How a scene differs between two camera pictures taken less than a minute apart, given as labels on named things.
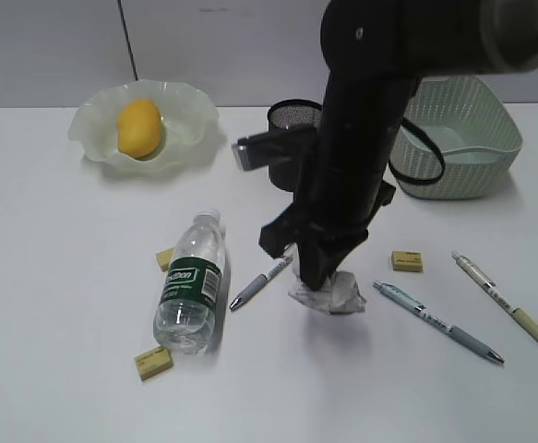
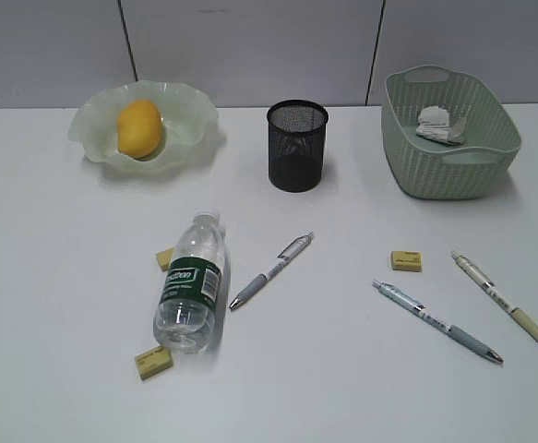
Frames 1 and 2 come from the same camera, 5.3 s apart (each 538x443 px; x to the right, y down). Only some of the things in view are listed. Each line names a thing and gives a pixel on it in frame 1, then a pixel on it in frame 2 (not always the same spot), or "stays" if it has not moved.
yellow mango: [139, 128] stays
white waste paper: [340, 295] to [435, 122]
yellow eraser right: [407, 261] stays
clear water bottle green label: [186, 315] stays
